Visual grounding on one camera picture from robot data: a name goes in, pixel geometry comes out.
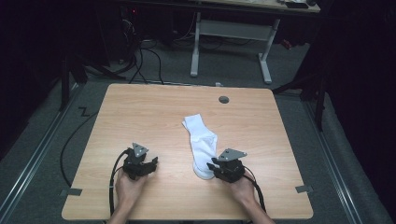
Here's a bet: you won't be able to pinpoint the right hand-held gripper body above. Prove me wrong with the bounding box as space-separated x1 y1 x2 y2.
217 147 248 184

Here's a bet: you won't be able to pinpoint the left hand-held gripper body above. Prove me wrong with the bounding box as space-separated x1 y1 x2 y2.
121 142 150 181

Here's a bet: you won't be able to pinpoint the person's right hand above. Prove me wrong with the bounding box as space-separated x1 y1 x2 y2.
222 177 259 209

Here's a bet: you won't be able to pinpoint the person's left hand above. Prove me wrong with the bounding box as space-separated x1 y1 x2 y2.
115 170 148 215

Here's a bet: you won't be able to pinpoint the black metal stand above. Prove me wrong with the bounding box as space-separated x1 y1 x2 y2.
58 54 125 112
272 69 329 132

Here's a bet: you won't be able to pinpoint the dark computer tower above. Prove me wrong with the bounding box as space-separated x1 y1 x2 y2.
120 5 142 64

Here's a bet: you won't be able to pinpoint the white-legged wooden desk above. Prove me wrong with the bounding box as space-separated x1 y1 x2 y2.
186 0 321 85

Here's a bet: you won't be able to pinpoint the small red object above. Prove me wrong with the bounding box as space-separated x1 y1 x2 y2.
280 38 294 51

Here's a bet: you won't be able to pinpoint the black flat device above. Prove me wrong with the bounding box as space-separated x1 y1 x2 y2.
284 1 310 9

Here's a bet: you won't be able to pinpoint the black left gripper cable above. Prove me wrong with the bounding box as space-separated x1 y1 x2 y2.
60 111 131 217

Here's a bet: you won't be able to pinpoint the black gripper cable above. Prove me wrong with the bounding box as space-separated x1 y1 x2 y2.
60 111 131 217
242 166 267 215

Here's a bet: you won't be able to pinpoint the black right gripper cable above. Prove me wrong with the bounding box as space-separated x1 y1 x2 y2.
242 166 267 215

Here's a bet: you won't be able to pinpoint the metal floor rail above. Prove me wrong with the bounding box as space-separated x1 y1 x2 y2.
0 83 80 218
303 101 364 224

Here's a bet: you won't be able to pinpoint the black floor cables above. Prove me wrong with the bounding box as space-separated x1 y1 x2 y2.
127 38 165 86

